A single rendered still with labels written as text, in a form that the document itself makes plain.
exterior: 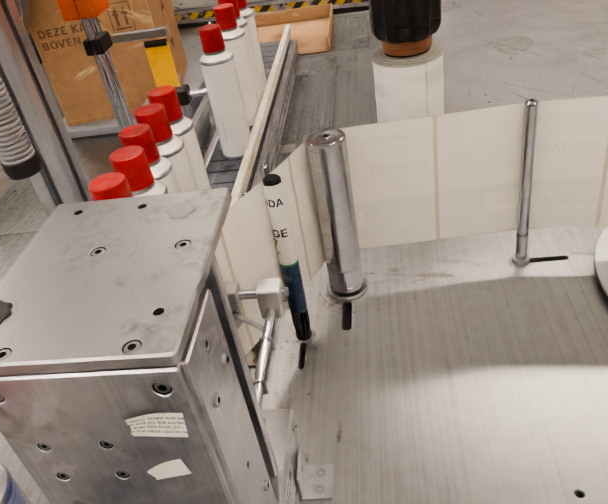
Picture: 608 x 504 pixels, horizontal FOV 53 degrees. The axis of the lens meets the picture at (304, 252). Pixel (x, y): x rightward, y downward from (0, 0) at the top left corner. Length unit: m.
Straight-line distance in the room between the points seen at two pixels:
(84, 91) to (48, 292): 1.08
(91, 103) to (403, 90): 0.81
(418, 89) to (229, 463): 0.54
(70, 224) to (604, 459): 0.42
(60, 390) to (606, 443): 0.41
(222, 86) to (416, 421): 0.60
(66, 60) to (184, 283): 1.10
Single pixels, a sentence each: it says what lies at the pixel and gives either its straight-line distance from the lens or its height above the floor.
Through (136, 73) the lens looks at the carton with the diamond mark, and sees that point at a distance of 1.35.
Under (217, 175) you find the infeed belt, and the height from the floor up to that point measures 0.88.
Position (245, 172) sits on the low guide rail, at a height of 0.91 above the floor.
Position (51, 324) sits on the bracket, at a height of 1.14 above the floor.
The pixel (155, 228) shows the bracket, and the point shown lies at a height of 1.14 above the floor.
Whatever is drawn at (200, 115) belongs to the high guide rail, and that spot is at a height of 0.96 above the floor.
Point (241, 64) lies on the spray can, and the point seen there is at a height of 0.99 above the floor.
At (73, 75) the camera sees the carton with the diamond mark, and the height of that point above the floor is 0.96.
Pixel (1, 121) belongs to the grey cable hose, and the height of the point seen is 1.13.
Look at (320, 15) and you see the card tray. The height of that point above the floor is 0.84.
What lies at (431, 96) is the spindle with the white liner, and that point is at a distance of 0.77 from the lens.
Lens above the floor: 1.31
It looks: 35 degrees down
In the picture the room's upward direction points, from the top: 11 degrees counter-clockwise
